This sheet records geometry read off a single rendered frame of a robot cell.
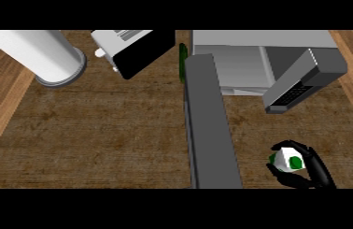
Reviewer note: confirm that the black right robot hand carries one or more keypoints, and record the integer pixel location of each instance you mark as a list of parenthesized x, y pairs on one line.
[(316, 172)]

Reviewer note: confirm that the white and green milk carton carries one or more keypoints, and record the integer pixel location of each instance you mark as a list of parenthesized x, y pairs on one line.
[(288, 160)]

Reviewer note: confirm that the dark grey microwave door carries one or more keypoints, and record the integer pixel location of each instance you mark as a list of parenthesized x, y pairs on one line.
[(208, 123)]

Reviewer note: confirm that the grey microwave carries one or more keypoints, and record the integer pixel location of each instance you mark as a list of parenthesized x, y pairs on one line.
[(274, 61)]

